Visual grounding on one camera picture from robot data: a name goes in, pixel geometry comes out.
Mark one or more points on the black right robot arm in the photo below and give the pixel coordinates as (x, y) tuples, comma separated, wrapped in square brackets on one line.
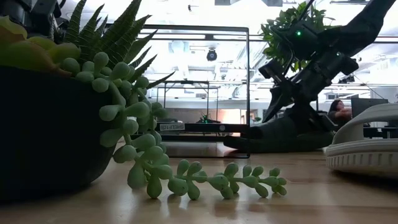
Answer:
[(357, 28)]

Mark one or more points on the succulent plant in black bowl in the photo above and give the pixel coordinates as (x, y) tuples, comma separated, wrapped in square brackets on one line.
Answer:
[(46, 140)]

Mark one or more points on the black background rig frame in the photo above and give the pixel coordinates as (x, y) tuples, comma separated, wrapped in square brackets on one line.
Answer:
[(186, 82)]

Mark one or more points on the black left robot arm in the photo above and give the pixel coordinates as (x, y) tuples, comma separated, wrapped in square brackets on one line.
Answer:
[(18, 12)]

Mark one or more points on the dark computer monitor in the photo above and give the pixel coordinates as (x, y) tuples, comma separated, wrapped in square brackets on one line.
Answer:
[(370, 107)]

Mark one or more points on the black round overhead camera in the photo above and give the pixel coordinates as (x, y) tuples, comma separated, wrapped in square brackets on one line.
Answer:
[(211, 55)]

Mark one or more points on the grey rubber slide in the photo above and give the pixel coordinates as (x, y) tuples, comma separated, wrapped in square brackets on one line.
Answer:
[(357, 155)]

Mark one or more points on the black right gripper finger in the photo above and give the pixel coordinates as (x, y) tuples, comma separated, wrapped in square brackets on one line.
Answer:
[(303, 113), (280, 104)]

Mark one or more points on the person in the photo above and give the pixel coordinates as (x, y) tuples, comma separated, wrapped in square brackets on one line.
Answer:
[(337, 113)]

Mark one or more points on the black metal frame wooden shelf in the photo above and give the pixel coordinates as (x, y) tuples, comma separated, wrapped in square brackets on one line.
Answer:
[(230, 127)]

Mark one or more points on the leafy green potted plant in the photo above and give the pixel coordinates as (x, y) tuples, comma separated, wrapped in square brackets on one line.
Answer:
[(276, 46)]

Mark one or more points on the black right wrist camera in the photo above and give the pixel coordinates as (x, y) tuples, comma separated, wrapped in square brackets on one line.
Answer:
[(272, 70)]

